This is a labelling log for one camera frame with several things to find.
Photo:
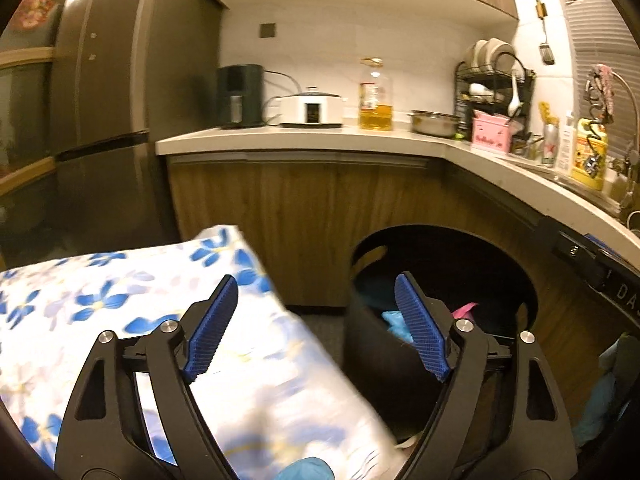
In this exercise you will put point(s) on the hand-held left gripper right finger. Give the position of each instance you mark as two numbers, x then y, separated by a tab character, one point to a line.
420	330

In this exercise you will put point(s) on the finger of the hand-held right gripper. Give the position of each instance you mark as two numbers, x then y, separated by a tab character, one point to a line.
600	244
570	252

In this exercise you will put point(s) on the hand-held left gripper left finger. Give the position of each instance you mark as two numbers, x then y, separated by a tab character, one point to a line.
210	330

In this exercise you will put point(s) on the blue rubber glove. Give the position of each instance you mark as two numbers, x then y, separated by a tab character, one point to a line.
395	322

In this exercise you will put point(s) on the black trash bin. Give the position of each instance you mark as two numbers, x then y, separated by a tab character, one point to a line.
375	385

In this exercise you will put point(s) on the yellow detergent bottle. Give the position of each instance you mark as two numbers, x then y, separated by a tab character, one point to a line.
587	160

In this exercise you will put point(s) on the white plastic bottle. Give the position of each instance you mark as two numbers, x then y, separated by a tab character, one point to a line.
566	145

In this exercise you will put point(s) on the drink can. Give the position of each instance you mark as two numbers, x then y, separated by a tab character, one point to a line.
550	145

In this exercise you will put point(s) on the person's blue clothing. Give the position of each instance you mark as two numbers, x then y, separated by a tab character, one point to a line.
600	400

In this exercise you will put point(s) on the pink plastic basket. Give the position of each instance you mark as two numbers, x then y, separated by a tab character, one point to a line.
490	137

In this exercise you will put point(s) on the yellow brush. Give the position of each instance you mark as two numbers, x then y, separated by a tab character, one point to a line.
546	112

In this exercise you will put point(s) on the kitchen counter cabinet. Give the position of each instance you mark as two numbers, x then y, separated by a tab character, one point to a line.
300	210

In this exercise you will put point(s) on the white ladle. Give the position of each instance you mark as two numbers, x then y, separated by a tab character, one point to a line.
514	105

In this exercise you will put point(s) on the steel basin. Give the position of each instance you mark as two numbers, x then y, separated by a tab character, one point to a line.
435	124

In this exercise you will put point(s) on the white cup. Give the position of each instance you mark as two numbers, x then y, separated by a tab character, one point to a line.
480	89

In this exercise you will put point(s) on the metal spatula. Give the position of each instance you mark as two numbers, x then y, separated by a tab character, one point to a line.
546	54

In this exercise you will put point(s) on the black dish rack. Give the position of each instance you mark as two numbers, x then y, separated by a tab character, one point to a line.
462	85

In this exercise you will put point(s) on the grey ceramic bowl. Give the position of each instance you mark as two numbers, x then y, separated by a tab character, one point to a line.
501	49

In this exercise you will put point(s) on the cooking oil bottle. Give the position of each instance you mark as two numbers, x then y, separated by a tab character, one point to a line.
375	117

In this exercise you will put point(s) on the white ceramic plate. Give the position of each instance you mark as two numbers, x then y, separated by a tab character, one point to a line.
479	54

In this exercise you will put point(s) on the window blinds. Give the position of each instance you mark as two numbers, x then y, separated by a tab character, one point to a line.
600	20

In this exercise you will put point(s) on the white electric cooker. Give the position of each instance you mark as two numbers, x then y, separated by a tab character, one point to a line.
310	110

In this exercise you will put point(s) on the black air fryer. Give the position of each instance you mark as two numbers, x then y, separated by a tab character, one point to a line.
240	90

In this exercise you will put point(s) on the grey refrigerator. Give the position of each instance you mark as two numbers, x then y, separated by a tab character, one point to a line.
110	85

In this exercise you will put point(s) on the wooden glass door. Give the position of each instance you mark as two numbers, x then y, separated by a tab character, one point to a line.
25	56

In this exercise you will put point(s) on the red flower decoration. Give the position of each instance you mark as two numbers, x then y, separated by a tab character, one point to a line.
37	7

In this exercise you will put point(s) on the brown wall socket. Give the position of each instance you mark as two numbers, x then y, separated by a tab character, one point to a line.
267	30

